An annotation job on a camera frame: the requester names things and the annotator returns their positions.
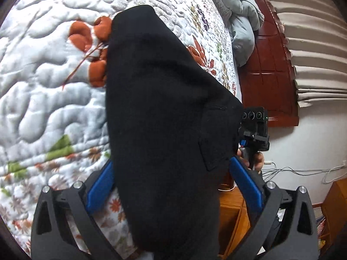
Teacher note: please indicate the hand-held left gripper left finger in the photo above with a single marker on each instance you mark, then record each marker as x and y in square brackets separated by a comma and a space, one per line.
[101, 187]

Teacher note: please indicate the wooden nightstand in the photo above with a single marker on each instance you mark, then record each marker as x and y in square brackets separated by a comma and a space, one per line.
[230, 214]

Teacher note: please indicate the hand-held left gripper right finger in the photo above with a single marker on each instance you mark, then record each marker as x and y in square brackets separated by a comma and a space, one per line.
[248, 185]

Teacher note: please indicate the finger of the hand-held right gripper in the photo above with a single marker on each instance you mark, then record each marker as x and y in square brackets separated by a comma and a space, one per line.
[243, 143]

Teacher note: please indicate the floral quilted bedspread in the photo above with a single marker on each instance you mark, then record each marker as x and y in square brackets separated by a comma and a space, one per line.
[48, 92]

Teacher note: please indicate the beige curtain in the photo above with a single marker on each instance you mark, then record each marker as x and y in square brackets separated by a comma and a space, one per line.
[314, 32]

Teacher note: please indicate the red-brown wooden headboard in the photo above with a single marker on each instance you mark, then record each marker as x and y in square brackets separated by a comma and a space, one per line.
[271, 65]

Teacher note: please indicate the stack of books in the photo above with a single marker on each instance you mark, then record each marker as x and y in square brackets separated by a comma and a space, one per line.
[320, 222]

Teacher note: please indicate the grey duvet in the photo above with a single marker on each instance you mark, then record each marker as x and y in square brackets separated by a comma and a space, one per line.
[241, 10]

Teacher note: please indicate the black pants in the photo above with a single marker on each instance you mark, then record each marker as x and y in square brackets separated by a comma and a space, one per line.
[162, 113]

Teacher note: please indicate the wooden shelf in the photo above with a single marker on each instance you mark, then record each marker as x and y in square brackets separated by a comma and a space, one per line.
[334, 203]

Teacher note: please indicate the person's right hand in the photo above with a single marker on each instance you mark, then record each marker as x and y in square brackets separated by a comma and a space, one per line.
[259, 162]

